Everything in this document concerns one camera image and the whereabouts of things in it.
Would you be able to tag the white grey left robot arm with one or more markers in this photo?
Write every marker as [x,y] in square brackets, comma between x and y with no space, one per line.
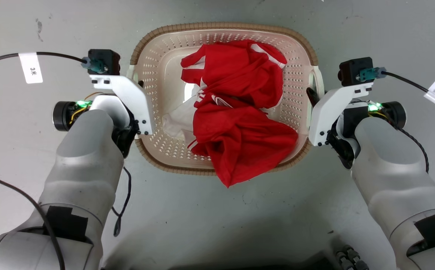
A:
[78,176]

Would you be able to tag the white right camera bracket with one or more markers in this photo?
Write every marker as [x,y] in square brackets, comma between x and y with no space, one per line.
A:
[328,112]

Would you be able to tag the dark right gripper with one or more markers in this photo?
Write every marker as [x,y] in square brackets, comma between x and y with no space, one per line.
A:
[340,144]

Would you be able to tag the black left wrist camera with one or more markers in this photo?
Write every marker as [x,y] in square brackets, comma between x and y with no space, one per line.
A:
[106,60]

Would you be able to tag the beige plastic laundry basket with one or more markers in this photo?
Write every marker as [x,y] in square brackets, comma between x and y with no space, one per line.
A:
[153,75]

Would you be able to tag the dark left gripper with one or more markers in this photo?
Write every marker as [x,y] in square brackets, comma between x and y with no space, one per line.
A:
[124,137]

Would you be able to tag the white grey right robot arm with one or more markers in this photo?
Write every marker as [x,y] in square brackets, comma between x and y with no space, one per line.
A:
[393,168]

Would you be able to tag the white left camera bracket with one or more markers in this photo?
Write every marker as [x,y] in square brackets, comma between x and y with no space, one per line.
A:
[133,101]

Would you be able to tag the dark robot base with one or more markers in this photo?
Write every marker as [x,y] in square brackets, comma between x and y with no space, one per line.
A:
[348,258]

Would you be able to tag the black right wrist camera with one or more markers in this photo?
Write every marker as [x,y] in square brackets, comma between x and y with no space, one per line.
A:
[350,71]

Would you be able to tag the red sports garment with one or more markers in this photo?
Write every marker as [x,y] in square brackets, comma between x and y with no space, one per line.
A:
[239,135]

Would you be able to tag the white garment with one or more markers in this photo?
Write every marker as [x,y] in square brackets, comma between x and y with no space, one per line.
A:
[178,122]

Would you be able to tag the white camera bracket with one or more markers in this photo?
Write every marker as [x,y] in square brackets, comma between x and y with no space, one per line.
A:
[133,101]
[328,112]

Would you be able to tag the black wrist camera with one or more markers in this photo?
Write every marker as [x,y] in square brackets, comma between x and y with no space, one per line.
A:
[350,71]
[106,60]

